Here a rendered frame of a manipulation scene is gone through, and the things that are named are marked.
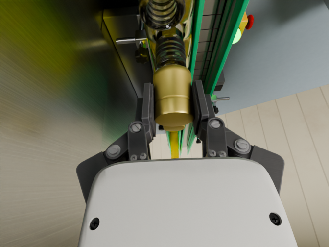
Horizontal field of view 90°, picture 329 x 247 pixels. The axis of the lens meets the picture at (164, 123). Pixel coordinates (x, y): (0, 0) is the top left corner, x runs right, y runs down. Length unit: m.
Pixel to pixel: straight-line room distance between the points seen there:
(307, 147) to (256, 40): 1.83
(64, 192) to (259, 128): 2.43
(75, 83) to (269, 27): 0.65
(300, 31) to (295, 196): 1.89
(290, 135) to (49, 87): 2.41
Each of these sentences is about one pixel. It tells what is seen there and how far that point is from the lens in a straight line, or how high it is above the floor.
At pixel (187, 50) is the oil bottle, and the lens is 0.23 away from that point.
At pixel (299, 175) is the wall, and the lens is 2.41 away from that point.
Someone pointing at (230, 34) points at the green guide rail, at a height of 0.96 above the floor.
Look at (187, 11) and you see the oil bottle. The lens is 0.19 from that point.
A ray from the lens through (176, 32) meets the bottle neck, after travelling 0.18.
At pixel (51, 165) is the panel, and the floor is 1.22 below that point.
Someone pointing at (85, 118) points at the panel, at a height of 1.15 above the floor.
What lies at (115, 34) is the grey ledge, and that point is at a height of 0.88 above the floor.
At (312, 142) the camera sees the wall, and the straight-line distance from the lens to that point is 2.44.
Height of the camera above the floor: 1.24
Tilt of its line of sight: 20 degrees down
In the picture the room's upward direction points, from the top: 178 degrees clockwise
